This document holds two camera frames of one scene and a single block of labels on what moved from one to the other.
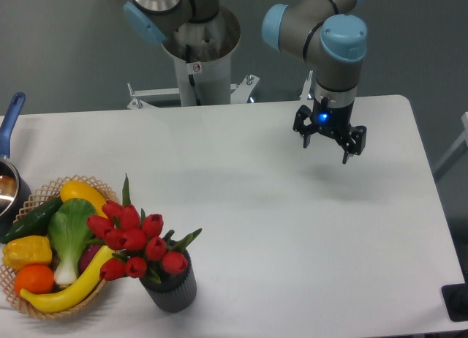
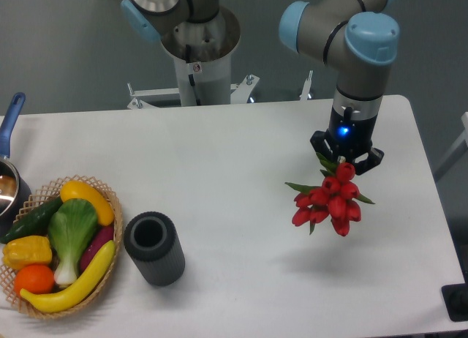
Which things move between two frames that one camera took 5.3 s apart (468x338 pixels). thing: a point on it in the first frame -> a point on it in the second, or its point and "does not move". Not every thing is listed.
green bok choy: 70,224 does not move
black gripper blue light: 335,121 -> 349,137
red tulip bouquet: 138,241 -> 336,199
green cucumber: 35,223 does not move
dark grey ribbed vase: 175,292 -> 151,238
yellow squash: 77,189 does not move
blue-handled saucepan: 15,193 does not move
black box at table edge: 455,298 does not move
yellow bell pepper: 27,250 does not move
